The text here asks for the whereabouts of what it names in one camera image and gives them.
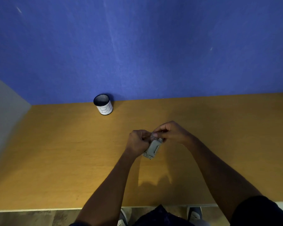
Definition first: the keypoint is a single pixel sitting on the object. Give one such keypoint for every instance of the person's dark patterned trousers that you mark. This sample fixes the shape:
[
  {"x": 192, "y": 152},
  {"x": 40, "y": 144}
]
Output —
[{"x": 161, "y": 217}]

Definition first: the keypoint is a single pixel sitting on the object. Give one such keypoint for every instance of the black tin with white label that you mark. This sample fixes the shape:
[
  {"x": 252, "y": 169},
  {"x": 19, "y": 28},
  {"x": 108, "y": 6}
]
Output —
[{"x": 104, "y": 105}]

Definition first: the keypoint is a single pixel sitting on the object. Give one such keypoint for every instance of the person's left forearm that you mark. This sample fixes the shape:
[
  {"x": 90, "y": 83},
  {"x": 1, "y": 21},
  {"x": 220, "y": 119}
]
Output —
[{"x": 108, "y": 190}]

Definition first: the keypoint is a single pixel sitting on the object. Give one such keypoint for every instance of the person's right hand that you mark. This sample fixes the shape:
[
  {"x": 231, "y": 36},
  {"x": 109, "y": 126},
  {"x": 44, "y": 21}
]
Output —
[{"x": 175, "y": 132}]

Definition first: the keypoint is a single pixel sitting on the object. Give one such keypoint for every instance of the person's black shirt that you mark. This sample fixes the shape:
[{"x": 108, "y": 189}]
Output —
[{"x": 259, "y": 213}]

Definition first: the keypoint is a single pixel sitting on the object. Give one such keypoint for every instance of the person's grey shoe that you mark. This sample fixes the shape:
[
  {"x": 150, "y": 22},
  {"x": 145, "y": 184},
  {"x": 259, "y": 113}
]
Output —
[
  {"x": 122, "y": 218},
  {"x": 196, "y": 216}
]

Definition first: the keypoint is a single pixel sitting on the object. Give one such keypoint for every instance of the person's left grey shoe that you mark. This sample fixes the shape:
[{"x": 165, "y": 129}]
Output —
[{"x": 122, "y": 218}]

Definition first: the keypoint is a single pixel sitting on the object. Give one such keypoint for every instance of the person's right fingers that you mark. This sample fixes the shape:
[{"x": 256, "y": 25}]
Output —
[{"x": 160, "y": 132}]

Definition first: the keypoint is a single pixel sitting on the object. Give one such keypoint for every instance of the person's left fingers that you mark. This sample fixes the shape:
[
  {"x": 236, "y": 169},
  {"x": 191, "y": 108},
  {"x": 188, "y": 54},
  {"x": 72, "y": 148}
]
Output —
[{"x": 146, "y": 136}]

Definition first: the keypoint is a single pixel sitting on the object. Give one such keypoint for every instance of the person's right grey shoe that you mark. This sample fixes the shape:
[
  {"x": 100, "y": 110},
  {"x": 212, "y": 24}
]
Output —
[{"x": 196, "y": 216}]

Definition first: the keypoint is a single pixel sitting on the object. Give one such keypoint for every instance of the grey electrical switch module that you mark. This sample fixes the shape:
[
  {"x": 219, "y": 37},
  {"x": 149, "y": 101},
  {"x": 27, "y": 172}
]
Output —
[{"x": 152, "y": 148}]

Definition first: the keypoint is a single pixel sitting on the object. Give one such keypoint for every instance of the person's right forearm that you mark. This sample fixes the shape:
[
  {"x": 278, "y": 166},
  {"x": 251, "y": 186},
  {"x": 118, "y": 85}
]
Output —
[{"x": 218, "y": 174}]

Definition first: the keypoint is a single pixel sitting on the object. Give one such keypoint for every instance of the person's left hand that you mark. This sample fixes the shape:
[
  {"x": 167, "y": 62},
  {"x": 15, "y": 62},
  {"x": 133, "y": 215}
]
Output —
[{"x": 135, "y": 143}]

